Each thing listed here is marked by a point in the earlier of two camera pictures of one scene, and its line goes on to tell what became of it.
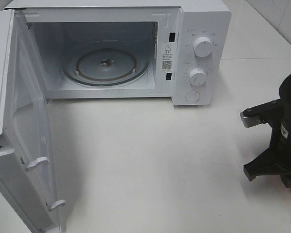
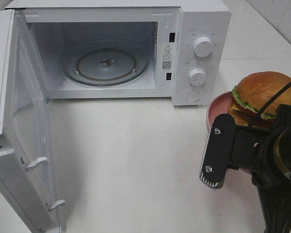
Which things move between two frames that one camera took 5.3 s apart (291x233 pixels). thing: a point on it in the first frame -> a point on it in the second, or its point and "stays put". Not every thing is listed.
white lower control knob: (197, 76) stays put
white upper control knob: (202, 46) stays put
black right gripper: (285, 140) -> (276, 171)
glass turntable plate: (105, 63) stays put
